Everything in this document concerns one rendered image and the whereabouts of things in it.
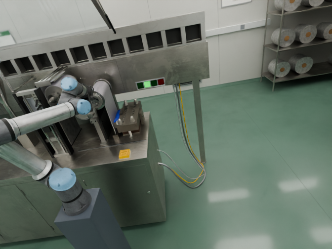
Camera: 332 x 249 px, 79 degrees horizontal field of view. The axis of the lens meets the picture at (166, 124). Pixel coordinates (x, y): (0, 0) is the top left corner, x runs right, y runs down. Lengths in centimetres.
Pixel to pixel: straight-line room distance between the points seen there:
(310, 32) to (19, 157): 422
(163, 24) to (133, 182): 120
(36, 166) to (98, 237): 53
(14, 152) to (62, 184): 26
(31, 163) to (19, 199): 88
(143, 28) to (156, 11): 233
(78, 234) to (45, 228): 96
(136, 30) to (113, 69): 37
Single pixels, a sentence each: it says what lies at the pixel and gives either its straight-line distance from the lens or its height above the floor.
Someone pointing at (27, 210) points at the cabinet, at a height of 52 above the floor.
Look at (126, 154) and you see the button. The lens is 143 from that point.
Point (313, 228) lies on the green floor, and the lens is 222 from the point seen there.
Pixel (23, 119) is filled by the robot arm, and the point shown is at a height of 147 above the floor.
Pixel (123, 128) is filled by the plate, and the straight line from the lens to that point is 157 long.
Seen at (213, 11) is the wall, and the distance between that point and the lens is 411.
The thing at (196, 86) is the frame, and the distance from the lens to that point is 199.
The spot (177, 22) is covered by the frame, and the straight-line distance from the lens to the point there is 168.
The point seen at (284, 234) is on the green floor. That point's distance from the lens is 212.
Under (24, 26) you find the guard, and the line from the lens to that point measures 179.
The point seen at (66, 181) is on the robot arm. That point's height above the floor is 111.
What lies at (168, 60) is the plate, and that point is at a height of 135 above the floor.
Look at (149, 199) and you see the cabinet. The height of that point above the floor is 43.
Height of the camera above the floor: 179
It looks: 32 degrees down
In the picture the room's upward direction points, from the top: 11 degrees counter-clockwise
